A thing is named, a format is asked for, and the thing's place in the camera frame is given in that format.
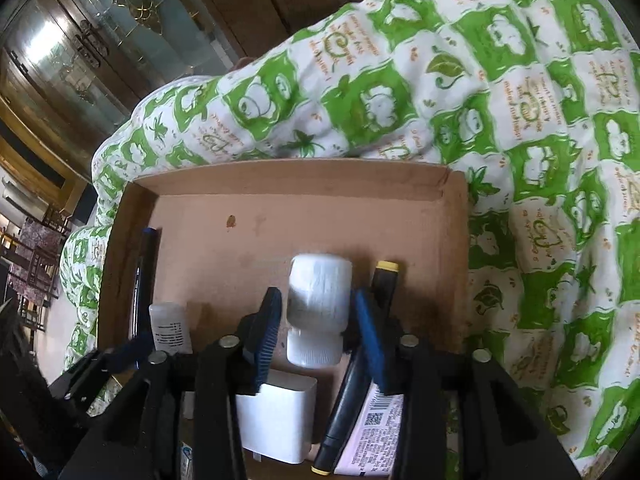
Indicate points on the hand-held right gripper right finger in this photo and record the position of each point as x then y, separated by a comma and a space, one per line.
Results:
372, 340

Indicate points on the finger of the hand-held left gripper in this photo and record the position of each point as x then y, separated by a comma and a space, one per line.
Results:
130, 352

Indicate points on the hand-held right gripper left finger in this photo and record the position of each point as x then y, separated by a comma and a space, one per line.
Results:
265, 335

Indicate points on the white spray bottle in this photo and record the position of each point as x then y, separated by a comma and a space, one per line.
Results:
170, 330

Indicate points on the small white bottle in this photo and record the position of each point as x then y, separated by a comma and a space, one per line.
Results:
320, 285

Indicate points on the white rectangular box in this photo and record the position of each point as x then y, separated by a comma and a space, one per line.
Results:
280, 415

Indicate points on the blue marker pen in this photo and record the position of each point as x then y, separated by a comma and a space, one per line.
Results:
147, 270

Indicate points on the black marker white print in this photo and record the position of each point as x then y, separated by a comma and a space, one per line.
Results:
340, 420

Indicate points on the white printed tube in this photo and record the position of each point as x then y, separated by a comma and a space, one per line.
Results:
372, 430

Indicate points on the shallow cardboard tray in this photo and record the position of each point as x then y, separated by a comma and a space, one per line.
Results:
250, 210

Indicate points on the dark wooden chair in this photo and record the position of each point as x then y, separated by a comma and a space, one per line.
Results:
37, 260

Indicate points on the green white printed blanket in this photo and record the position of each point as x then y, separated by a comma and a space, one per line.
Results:
525, 160

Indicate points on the wooden glass door cabinet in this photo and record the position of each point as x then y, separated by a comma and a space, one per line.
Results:
75, 60

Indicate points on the brown wooden wardrobe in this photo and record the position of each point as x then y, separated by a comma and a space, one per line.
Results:
280, 0

